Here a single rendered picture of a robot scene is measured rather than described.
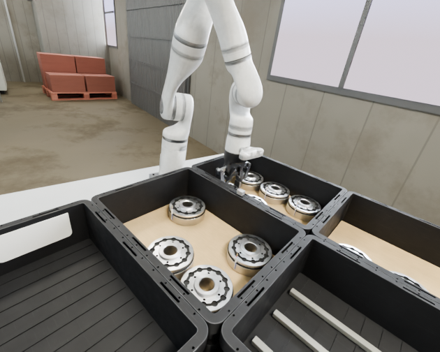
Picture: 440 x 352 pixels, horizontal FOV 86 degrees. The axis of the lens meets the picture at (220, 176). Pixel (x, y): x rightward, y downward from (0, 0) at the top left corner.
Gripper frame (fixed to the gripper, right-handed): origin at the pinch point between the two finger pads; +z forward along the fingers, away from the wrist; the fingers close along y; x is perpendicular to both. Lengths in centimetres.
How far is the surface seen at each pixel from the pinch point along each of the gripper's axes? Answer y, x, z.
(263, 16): -160, -139, -78
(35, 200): 50, -48, 15
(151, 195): 26.0, -5.0, -3.0
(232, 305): 32.5, 34.0, -7.6
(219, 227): 14.0, 11.1, 2.3
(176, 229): 24.4, 5.5, 2.3
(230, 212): 11.0, 11.3, -1.6
